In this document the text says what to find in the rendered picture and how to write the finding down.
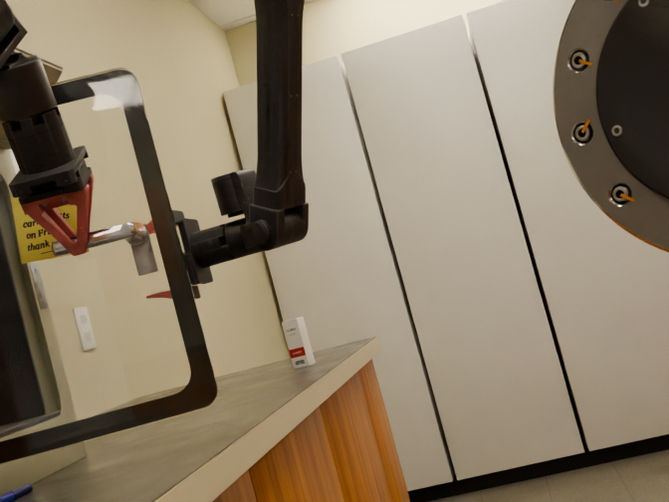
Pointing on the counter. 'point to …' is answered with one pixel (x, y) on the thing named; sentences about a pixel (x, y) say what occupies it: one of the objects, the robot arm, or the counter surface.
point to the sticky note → (38, 249)
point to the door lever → (130, 231)
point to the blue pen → (16, 493)
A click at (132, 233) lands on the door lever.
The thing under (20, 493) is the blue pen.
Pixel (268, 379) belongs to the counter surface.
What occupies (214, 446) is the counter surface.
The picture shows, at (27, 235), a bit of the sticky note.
